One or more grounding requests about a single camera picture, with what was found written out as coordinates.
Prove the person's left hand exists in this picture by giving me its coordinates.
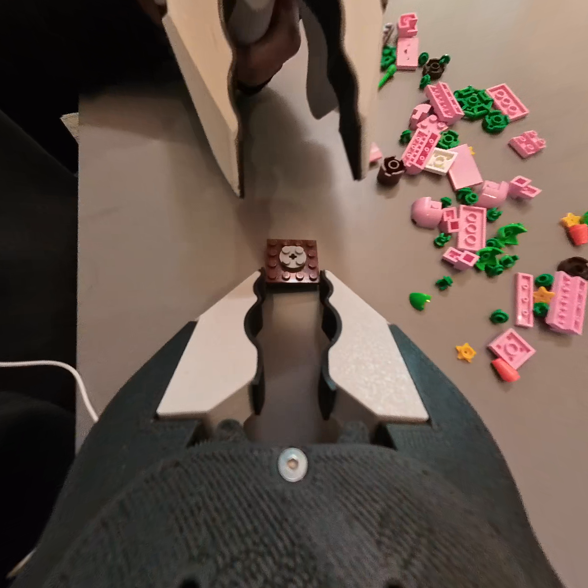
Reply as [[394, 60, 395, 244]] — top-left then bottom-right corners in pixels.
[[236, 0, 302, 95]]

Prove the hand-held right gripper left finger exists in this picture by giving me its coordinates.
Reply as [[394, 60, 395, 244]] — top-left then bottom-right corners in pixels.
[[156, 271, 267, 420]]

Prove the brown square toy plate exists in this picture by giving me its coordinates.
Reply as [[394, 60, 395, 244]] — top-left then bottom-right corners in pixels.
[[266, 238, 322, 293]]

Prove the pile of pink toy bricks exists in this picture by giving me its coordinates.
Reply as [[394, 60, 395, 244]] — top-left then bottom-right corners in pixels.
[[369, 13, 588, 370]]

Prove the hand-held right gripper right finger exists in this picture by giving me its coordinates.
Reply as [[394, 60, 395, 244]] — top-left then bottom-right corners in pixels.
[[319, 271, 430, 423]]

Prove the white cable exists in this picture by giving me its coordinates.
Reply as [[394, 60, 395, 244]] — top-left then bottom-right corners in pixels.
[[0, 360, 99, 422]]

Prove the reddish brown round toy brick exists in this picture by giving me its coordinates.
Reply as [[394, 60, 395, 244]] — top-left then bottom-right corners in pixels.
[[378, 156, 406, 186]]

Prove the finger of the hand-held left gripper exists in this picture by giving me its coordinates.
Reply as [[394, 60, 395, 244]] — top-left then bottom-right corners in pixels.
[[299, 0, 386, 180], [163, 0, 245, 198]]

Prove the cream square toy plate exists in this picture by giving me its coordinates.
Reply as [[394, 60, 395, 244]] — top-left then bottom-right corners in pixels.
[[423, 148, 458, 175]]

